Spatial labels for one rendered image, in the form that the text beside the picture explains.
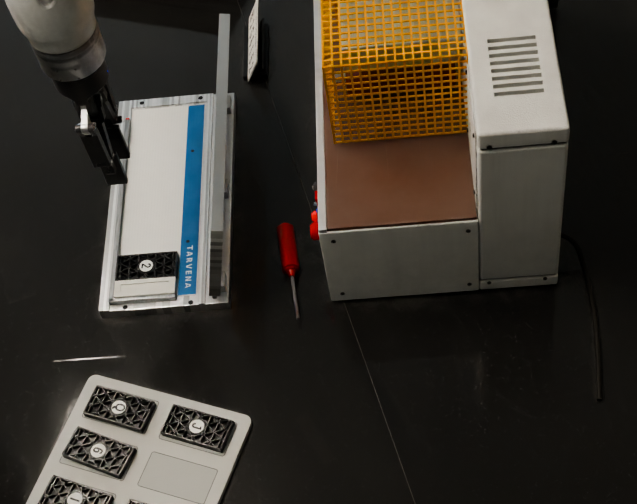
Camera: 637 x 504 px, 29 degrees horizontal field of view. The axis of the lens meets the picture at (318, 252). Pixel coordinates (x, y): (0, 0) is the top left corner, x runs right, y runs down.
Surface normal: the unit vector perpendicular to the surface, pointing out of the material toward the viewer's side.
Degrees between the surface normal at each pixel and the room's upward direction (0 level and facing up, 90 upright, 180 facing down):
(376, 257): 90
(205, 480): 0
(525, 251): 90
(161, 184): 0
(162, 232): 0
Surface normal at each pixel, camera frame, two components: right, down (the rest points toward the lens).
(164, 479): -0.11, -0.57
